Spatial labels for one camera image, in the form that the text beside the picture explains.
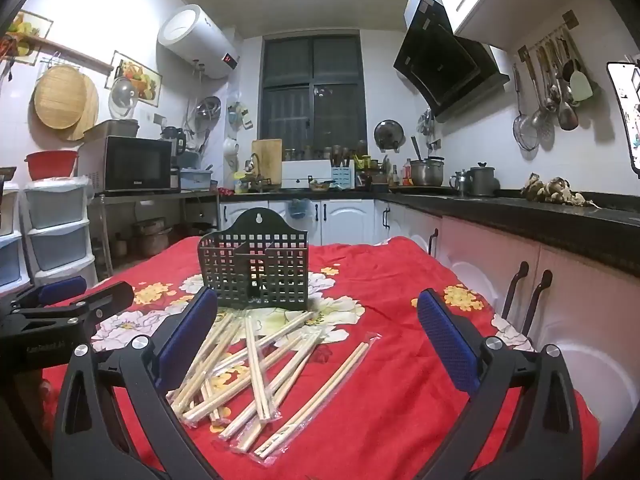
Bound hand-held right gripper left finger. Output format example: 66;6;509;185
52;286;221;480

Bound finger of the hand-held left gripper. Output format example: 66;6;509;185
10;281;136;333
10;276;88;312

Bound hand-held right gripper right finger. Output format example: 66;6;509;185
416;287;588;480

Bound pile of chopsticks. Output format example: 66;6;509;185
167;310;377;460

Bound dark green utensil basket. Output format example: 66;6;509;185
197;207;311;313

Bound plastic drawer unit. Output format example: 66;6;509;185
0;180;24;292
24;176;97;286

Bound red floral blanket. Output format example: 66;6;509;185
42;235;601;480

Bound old cooking pot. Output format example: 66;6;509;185
132;217;173;257

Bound metal rack table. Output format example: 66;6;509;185
87;189;221;281

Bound red plastic basin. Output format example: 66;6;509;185
24;150;80;181

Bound black microwave oven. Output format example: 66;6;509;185
77;135;182;195

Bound white plastic chair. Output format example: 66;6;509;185
520;342;631;466

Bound light blue plastic box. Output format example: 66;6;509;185
179;167;213;190

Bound black kitchen countertop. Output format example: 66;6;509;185
220;185;640;276

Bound white lower cabinets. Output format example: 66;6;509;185
220;199;640;361

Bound small lidded steel pot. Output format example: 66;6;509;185
467;162;501;197

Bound brown lidded storage box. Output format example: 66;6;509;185
84;119;140;142

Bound steel stockpot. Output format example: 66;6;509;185
410;156;446;187

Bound dark electric kettle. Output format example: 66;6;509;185
161;126;187;157

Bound wooden cutting board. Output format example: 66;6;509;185
251;139;283;183

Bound round bamboo tray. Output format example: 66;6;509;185
33;64;100;142

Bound light blue knife block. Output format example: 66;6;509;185
330;160;355;188

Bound glass pot lid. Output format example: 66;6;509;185
110;76;140;121

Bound steel pot lid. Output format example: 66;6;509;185
374;119;405;153

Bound hanging steel colander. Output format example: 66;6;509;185
195;96;222;121

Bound steel mesh strainer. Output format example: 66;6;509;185
512;62;541;152

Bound steel skimmer ladle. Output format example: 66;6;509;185
530;50;557;143

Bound dark soup ladle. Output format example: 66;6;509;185
550;42;580;132

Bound dark kitchen window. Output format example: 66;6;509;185
259;34;363;158

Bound white water heater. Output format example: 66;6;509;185
157;4;242;81

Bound black range hood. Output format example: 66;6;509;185
392;0;511;120

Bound pale green spatula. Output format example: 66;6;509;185
562;30;594;102

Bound smartphone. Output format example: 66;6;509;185
606;60;640;176

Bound fruit wall poster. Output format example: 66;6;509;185
5;10;53;63
107;51;163;106

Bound wooden wall shelf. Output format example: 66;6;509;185
15;35;115;72

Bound wooden utensil rail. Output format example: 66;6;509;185
516;10;580;61

